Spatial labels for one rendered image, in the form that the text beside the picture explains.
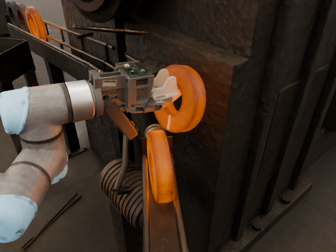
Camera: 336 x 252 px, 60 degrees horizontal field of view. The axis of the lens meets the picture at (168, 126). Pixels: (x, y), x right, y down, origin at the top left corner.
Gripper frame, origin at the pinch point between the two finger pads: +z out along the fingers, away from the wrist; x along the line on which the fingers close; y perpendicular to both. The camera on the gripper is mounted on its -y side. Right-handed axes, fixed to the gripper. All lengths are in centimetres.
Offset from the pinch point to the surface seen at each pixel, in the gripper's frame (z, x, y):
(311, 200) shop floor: 85, -6, -74
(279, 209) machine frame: 61, -5, -69
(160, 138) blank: -9.1, -9.3, -3.7
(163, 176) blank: -11.3, -15.7, -7.5
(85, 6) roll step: -9.3, 40.4, 7.5
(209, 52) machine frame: 11.1, 5.5, 6.1
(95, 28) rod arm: -9.7, 30.2, 4.5
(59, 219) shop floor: -26, 42, -88
